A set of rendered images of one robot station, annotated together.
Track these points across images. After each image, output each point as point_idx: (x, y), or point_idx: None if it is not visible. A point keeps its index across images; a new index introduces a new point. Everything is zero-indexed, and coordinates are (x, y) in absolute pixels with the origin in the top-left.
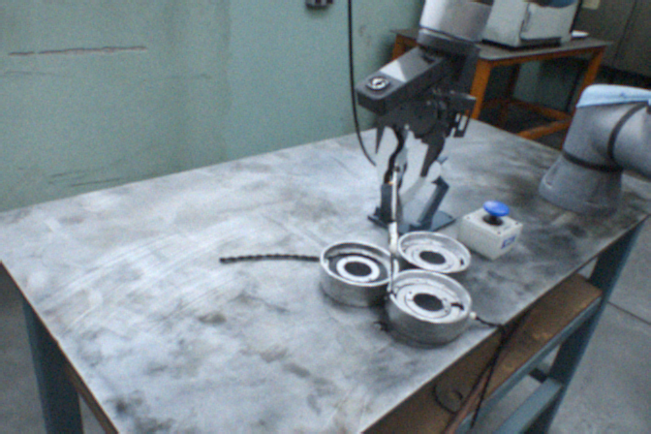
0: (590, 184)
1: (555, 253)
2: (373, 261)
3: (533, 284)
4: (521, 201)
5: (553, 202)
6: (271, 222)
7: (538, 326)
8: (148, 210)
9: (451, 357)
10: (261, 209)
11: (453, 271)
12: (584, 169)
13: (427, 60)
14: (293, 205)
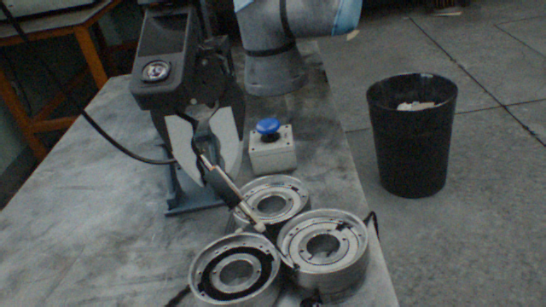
0: (286, 65)
1: (319, 129)
2: (237, 251)
3: (340, 163)
4: (250, 109)
5: (270, 95)
6: (82, 305)
7: None
8: None
9: (385, 273)
10: (52, 303)
11: (306, 201)
12: (275, 55)
13: (177, 17)
14: (82, 268)
